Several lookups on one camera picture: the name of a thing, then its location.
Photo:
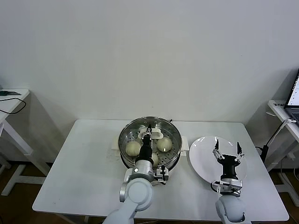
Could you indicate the white round plate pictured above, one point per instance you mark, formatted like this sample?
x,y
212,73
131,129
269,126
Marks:
x,y
201,158

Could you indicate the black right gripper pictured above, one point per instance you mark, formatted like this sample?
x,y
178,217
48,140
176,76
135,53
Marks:
x,y
229,168

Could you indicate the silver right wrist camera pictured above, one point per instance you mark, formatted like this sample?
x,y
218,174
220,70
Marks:
x,y
230,185

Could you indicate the small printed label sticker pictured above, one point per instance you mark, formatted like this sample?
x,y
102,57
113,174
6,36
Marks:
x,y
279,104

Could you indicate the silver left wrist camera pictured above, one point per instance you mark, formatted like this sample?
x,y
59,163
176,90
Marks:
x,y
161,173

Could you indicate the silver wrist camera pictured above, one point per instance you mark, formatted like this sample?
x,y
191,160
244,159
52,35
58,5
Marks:
x,y
161,173
230,185

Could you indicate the open laptop with lit screen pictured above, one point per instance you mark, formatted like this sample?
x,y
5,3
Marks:
x,y
294,98

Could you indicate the perforated steel steamer basket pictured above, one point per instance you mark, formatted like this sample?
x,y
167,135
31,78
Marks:
x,y
168,156

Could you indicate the white wall plug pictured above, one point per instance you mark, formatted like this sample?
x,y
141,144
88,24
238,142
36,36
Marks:
x,y
292,156

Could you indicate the white side table with laptop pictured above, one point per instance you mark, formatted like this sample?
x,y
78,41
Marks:
x,y
278,110

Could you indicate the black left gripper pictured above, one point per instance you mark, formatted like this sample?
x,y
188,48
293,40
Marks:
x,y
146,151

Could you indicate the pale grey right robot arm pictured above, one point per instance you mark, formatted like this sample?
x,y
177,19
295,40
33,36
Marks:
x,y
230,207

